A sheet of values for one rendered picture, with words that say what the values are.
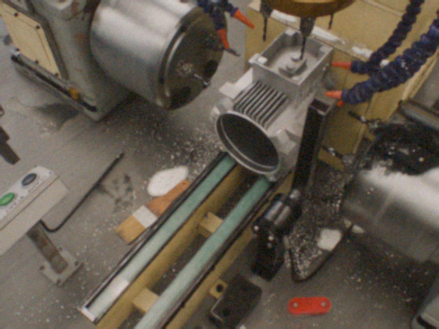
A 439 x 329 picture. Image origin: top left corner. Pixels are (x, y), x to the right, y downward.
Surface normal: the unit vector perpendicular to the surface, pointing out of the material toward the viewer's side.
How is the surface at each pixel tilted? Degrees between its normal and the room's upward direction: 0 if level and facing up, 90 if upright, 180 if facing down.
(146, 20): 28
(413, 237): 77
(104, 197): 0
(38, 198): 63
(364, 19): 90
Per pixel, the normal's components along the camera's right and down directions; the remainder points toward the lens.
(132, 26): -0.36, -0.06
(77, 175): 0.00, -0.55
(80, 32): 0.80, 0.50
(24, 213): 0.71, 0.19
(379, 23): -0.60, 0.67
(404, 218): -0.55, 0.38
